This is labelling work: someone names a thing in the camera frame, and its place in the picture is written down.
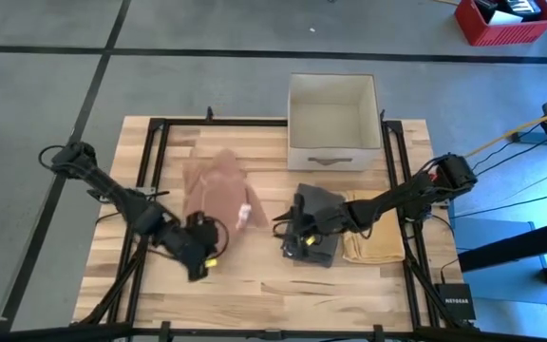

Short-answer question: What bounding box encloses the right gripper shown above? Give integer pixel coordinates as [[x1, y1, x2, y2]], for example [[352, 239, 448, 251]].
[[272, 192, 350, 260]]

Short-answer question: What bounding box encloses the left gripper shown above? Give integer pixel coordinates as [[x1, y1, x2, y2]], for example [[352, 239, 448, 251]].
[[159, 211, 221, 282]]

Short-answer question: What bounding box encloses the grey waffle towel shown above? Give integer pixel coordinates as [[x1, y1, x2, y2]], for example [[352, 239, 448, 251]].
[[282, 182, 349, 269]]

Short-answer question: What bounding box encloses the pink checked towel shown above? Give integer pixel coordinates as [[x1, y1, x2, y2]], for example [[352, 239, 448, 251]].
[[180, 146, 270, 234]]

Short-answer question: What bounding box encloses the yellow terry towel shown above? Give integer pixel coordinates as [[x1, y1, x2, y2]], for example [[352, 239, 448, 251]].
[[342, 189, 406, 265]]

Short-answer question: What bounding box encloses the beige fabric storage box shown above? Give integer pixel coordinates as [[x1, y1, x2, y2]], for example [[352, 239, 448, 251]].
[[286, 72, 383, 173]]

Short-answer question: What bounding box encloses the black rig beam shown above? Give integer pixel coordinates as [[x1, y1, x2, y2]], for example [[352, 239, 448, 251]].
[[457, 98, 547, 286]]

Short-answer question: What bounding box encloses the grey power adapter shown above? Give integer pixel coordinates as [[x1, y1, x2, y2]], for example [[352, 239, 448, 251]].
[[510, 131, 547, 144]]

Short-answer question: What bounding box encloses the red plastic crate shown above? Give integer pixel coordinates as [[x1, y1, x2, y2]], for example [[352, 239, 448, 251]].
[[453, 0, 547, 48]]

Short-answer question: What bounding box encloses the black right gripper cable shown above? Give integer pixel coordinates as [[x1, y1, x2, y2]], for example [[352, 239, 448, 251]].
[[272, 220, 298, 241]]

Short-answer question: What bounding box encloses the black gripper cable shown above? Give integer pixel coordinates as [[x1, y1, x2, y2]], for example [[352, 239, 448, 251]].
[[272, 220, 298, 241], [204, 216, 231, 260]]

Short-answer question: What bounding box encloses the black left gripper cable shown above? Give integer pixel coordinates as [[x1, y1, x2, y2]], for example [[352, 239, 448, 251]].
[[204, 216, 231, 260]]

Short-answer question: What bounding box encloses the black aluminium table frame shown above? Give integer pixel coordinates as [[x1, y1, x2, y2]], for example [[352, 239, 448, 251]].
[[0, 106, 547, 342]]

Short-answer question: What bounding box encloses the black Netgear network switch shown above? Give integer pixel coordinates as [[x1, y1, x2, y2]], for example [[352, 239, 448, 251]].
[[433, 282, 478, 322]]

